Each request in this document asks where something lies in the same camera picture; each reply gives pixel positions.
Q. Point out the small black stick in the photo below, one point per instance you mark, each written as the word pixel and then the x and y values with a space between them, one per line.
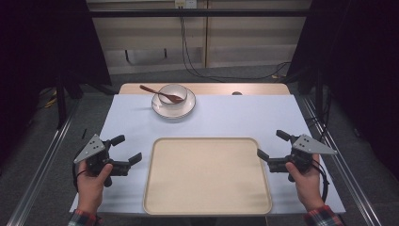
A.
pixel 84 133

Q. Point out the aluminium floor rail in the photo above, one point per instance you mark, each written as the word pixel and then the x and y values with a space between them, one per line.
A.
pixel 345 175
pixel 40 169

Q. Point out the beige rectangular tray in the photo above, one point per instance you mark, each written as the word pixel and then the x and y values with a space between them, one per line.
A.
pixel 207 175

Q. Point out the black metal crossbar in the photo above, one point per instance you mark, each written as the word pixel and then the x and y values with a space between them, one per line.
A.
pixel 200 13

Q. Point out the black metal stand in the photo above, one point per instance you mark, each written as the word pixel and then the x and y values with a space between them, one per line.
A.
pixel 60 100

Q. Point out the white bowl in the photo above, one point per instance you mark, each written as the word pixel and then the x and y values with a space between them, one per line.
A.
pixel 172 105

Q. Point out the person's left hand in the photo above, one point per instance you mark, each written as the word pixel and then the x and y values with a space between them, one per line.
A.
pixel 91 188

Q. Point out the white plate with dark rim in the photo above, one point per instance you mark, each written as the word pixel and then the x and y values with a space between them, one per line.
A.
pixel 188 108

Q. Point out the white table sheet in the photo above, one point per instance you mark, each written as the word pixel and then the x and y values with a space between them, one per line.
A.
pixel 219 122

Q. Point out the person's right hand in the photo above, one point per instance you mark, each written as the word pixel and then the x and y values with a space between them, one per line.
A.
pixel 306 185

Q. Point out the white wall socket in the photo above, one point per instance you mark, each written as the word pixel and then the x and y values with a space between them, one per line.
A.
pixel 185 3

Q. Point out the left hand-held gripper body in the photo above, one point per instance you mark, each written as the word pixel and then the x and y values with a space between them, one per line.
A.
pixel 93 148

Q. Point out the brown wooden spoon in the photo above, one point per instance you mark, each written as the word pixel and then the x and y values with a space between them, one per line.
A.
pixel 156 92

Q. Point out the dark table grommet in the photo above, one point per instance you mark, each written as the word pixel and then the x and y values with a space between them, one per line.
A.
pixel 236 93

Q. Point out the black curtain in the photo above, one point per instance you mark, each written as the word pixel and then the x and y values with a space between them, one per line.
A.
pixel 37 56
pixel 360 62

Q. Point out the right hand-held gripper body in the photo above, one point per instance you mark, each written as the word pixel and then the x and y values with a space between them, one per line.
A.
pixel 301 153

